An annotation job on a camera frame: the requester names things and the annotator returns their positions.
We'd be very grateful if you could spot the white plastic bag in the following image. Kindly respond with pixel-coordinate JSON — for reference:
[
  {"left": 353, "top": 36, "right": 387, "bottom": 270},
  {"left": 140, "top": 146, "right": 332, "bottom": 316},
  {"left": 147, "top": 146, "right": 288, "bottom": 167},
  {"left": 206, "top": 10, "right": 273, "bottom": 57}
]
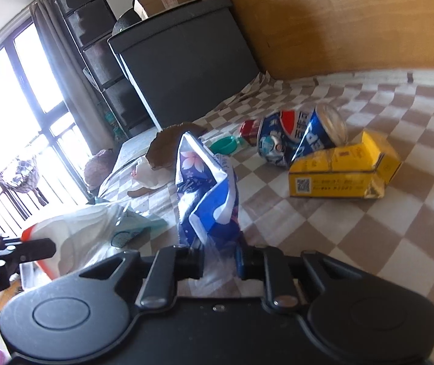
[{"left": 21, "top": 202, "right": 134, "bottom": 280}]

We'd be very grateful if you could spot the blue floral plastic wrapper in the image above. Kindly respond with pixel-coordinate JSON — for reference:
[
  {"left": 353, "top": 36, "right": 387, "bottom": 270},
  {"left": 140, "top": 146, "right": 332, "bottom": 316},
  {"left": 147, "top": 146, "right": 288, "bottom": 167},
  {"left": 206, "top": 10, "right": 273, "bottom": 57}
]
[{"left": 175, "top": 131, "right": 248, "bottom": 275}]

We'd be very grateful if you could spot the yellow cigarette carton box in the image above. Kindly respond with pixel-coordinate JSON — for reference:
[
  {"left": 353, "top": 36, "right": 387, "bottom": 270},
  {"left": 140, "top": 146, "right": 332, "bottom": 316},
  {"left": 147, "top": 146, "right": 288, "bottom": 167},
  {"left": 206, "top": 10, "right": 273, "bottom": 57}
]
[{"left": 288, "top": 130, "right": 401, "bottom": 200}]

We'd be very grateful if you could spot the teal snack wrapper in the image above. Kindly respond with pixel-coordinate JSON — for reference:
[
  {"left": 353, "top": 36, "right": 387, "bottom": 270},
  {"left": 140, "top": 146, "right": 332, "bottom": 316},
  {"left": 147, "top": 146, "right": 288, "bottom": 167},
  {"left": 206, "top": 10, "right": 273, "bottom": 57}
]
[{"left": 110, "top": 212, "right": 167, "bottom": 249}]

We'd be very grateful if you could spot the hanging net basket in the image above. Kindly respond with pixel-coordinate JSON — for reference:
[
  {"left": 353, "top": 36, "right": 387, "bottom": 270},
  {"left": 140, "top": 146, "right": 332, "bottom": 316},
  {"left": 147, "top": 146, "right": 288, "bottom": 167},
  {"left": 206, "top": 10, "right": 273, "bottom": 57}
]
[{"left": 0, "top": 156, "right": 48, "bottom": 207}]

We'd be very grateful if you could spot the crumpled white tissue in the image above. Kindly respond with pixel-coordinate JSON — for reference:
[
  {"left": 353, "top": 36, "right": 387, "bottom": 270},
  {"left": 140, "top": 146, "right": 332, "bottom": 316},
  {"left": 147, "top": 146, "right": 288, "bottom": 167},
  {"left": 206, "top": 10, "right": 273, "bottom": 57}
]
[{"left": 131, "top": 156, "right": 173, "bottom": 189}]

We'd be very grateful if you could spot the pink stuffed bundle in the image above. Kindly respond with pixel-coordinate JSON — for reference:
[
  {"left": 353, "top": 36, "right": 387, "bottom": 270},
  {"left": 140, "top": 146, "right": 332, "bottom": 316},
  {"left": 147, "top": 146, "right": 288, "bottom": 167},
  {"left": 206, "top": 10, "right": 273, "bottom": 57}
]
[{"left": 83, "top": 149, "right": 116, "bottom": 190}]

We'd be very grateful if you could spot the torn brown cardboard piece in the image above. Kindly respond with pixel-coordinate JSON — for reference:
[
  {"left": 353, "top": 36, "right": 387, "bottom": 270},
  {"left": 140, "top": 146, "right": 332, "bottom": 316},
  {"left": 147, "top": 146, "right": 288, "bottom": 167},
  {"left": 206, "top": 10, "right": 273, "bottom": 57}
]
[{"left": 145, "top": 122, "right": 208, "bottom": 170}]

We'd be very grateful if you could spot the teal plastic lid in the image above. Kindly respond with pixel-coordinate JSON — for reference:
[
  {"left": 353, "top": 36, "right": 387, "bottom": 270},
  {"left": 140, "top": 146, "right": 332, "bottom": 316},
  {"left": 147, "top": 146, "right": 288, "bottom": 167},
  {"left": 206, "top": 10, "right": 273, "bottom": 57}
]
[{"left": 209, "top": 135, "right": 239, "bottom": 156}]

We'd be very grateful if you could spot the small red box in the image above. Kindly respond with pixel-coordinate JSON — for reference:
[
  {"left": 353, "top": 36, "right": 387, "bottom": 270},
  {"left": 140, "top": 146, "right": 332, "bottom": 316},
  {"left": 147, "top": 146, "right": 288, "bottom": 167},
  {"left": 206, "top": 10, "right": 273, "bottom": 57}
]
[{"left": 238, "top": 119, "right": 261, "bottom": 147}]

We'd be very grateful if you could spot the checkered beige blanket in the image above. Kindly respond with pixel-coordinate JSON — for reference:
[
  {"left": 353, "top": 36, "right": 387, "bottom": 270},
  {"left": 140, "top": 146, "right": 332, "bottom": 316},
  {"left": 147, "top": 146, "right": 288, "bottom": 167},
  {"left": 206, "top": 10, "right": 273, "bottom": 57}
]
[{"left": 96, "top": 68, "right": 434, "bottom": 365}]

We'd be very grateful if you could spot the crushed blue Pepsi can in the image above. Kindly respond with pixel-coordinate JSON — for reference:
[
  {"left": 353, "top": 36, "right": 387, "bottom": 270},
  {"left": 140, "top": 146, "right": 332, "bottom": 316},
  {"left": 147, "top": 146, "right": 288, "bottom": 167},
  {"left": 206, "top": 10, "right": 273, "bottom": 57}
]
[{"left": 291, "top": 102, "right": 348, "bottom": 162}]

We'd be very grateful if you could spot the grey brown curtain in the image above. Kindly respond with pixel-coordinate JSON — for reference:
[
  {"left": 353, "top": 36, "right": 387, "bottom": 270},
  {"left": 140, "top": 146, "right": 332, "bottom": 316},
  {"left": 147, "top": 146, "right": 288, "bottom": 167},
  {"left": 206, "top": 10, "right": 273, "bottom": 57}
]
[{"left": 30, "top": 0, "right": 116, "bottom": 154}]

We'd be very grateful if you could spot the dark grey storage box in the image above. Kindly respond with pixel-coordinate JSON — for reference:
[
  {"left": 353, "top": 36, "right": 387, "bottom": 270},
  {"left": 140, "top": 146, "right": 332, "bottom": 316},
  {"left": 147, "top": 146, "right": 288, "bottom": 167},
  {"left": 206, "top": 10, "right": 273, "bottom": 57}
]
[{"left": 108, "top": 0, "right": 260, "bottom": 129}]

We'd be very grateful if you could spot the black drawer tower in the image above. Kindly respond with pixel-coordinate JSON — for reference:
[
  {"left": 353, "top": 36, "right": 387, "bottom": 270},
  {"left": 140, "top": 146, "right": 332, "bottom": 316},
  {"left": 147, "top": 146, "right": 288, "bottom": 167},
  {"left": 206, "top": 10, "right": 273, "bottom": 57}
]
[{"left": 55, "top": 0, "right": 152, "bottom": 141}]

